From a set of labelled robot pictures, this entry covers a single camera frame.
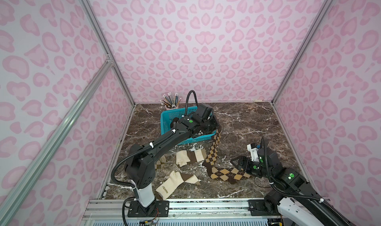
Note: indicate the pink cup of pencils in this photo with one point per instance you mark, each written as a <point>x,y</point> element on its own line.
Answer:
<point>170,101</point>

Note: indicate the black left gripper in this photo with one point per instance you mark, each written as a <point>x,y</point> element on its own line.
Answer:
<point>213,126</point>

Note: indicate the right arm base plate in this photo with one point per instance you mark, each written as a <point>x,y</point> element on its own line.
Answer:
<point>262,207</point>

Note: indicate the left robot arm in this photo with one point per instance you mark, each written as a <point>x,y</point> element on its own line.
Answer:
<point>137,170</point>

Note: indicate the dark brown argyle sock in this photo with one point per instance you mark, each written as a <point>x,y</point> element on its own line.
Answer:
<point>231,175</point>

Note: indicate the aluminium mounting rail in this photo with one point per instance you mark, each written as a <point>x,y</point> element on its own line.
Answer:
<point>186,212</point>

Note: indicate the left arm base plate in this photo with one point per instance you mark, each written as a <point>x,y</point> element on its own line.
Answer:
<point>156,208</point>

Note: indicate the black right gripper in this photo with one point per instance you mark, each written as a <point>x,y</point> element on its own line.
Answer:
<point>241,162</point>

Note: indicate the cream brown striped sock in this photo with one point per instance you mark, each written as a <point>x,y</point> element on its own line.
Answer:
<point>186,157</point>

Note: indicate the light brown argyle sock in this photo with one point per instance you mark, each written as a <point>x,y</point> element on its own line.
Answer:
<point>211,159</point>

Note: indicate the cream brown sock with label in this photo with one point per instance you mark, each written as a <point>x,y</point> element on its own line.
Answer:
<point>175,179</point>

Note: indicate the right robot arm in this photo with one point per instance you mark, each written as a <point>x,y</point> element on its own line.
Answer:
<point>291,194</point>

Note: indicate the teal plastic basket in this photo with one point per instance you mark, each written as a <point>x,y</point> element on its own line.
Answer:
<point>167,118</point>

